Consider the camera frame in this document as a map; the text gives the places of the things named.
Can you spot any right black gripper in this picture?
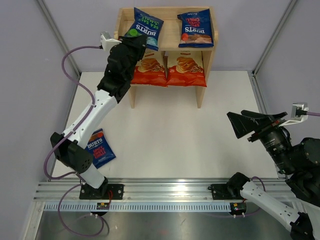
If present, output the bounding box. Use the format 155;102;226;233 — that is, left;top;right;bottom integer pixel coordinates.
227;109;296;173

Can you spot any blue bag back side up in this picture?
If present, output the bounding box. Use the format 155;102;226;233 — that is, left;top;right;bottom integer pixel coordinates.
124;7;164;51

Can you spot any cassava chips bag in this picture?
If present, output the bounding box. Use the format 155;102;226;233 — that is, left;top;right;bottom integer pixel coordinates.
131;49;167;87
167;50;207;87

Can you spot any blue Burts bag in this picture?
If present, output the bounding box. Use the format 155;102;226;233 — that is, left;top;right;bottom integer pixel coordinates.
177;8;214;48
85;128;116;169

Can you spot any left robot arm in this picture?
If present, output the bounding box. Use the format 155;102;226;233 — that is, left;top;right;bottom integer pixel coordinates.
50;34;147;199

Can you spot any wooden two-tier shelf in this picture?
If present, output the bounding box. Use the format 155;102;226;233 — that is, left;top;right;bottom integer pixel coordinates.
114;6;219;109

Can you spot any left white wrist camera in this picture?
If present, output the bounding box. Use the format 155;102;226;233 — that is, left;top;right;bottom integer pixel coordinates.
100;31;121;52

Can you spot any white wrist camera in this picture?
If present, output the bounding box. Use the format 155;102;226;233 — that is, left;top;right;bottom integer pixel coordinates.
100;31;121;52
280;102;309;127

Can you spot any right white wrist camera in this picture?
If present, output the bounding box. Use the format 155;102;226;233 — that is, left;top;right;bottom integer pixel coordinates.
280;102;309;127

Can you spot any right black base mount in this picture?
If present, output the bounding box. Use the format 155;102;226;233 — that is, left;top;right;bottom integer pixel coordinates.
207;172;251;201

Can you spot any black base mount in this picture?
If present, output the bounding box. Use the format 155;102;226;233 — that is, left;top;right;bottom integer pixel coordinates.
207;172;251;201
79;177;125;200

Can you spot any aluminium mounting rail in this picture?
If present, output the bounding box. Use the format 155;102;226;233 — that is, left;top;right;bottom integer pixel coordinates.
33;177;305;207

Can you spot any white slotted cable duct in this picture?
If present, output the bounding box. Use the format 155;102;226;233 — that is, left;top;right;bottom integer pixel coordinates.
43;201;231;213

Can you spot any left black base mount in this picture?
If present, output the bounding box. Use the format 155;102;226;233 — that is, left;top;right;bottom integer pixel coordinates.
79;177;125;200

